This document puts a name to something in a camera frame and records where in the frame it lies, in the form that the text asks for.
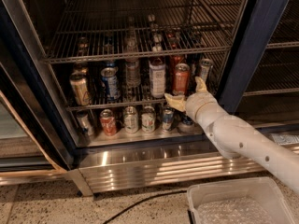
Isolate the clear plastic bin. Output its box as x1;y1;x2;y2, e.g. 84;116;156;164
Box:
187;177;297;224

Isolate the red bottle behind coke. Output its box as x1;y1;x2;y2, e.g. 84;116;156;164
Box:
169;35;187;79

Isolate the blue pepsi can middle shelf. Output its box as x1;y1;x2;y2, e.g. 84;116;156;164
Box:
101;67;121;101

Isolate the black floor cable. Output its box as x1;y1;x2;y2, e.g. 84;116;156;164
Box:
102;189;188;224

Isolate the green white can right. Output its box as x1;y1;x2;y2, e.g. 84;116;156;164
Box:
141;106;156;133

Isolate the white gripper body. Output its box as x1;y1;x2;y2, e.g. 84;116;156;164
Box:
185;91;219;122

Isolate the red coke can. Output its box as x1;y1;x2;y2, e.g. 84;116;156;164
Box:
172;63;190;95

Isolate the steel fridge base grille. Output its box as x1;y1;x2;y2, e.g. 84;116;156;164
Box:
78;135;263;193

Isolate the green white can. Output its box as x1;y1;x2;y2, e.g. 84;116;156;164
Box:
141;106;156;133
123;106;139;133

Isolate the clear water bottle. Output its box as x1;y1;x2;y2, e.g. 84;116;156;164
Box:
125;37;141;88

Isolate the middle wire shelf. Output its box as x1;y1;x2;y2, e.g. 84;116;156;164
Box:
66;51;228;112

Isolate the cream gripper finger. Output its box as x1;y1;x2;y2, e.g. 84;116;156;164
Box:
164;93;186;112
195;77;207;92

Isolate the blue silver can bottom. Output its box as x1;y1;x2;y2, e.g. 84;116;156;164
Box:
162;106;174;132

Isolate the gold can middle shelf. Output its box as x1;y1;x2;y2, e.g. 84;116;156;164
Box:
70;73;91;106

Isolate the red can bottom shelf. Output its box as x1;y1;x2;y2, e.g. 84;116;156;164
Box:
100;109;117;136

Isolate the wire shelf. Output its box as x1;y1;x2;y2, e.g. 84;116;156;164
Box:
46;0;246;64
66;51;228;112

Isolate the green white can left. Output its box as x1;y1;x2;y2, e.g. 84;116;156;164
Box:
123;106;139;133

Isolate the blue pepsi can bottom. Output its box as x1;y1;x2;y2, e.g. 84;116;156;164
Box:
181;114;194;126

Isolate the open fridge door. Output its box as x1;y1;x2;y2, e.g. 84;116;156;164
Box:
0;0;73;185

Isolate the white label drink bottle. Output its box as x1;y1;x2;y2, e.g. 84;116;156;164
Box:
149;55;166;98

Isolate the dark blue fridge pillar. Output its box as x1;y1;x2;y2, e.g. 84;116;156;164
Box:
216;0;289;114

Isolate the silver can bottom left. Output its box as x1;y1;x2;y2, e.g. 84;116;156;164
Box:
76;111;94;136

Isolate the top wire shelf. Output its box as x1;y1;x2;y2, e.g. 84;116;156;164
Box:
46;0;246;64

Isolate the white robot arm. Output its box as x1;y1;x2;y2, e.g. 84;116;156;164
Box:
164;77;299;192

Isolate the silver slim can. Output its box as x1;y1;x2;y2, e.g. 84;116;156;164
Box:
199;58;214;81

